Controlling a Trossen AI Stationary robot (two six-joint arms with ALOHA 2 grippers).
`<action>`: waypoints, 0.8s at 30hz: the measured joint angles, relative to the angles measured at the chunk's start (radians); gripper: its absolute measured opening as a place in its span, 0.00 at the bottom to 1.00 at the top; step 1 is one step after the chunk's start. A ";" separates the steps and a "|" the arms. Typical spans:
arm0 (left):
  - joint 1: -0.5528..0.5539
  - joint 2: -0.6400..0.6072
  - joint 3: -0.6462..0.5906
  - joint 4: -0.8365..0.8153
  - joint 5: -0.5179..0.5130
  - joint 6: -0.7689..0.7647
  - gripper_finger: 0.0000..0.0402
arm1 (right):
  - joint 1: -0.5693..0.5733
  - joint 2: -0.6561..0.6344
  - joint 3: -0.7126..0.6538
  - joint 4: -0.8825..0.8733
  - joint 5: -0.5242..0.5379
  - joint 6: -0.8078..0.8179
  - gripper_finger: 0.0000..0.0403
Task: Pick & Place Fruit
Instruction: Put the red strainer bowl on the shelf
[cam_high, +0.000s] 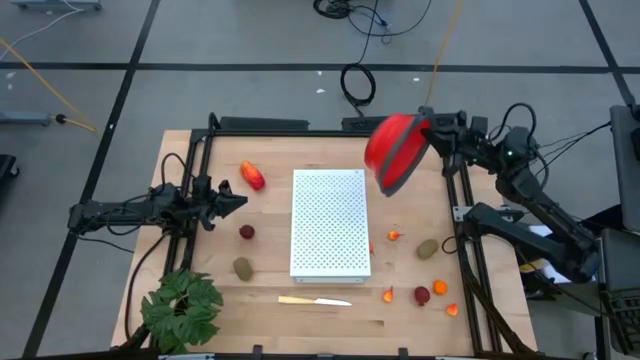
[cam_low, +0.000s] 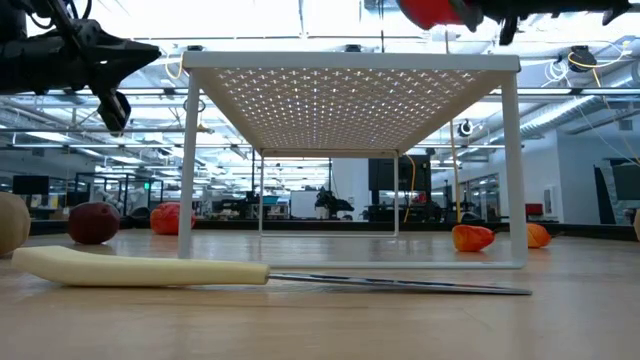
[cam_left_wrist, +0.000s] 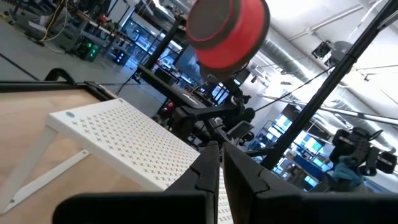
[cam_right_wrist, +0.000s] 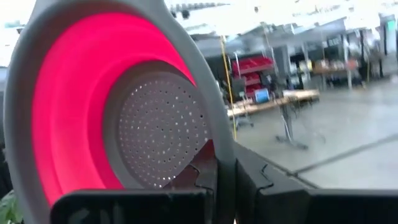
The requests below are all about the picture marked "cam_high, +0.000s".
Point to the black vented box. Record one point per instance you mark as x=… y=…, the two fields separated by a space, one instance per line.
x=360 y=123

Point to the green potted plant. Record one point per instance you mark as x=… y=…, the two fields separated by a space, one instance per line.
x=182 y=310

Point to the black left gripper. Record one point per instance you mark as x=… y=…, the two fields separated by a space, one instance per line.
x=205 y=205

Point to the small orange fruit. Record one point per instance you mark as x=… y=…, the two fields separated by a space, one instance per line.
x=393 y=235
x=452 y=309
x=388 y=295

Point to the black keyboard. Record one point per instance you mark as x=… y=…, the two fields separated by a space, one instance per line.
x=625 y=320

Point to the orange tangerine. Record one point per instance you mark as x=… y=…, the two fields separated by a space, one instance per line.
x=440 y=287

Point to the black floor object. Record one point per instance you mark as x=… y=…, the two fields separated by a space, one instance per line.
x=6 y=167

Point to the brown kiwi fruit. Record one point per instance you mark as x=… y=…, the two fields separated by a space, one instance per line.
x=427 y=249
x=243 y=269

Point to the silver mounting bracket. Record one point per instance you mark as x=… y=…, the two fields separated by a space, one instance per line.
x=457 y=214

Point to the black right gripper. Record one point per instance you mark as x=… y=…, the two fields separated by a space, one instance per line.
x=457 y=135

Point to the black flat box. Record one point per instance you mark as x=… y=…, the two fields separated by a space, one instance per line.
x=265 y=123

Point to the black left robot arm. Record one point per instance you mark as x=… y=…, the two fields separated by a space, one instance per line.
x=115 y=210

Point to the white paper sheet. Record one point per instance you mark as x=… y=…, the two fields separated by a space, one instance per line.
x=540 y=231

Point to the dark red pomegranate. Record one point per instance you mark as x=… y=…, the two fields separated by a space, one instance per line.
x=247 y=231
x=422 y=295

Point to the grey stand foot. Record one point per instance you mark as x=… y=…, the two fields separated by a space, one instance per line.
x=25 y=118
x=55 y=5

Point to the red colander bowl grey rim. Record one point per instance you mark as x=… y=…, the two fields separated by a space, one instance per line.
x=392 y=150

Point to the grey side desk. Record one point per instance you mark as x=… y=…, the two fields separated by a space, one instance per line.
x=625 y=165

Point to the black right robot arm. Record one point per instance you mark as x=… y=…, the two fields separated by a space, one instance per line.
x=540 y=200

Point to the white perforated metal shelf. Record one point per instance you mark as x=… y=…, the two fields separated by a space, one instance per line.
x=330 y=225

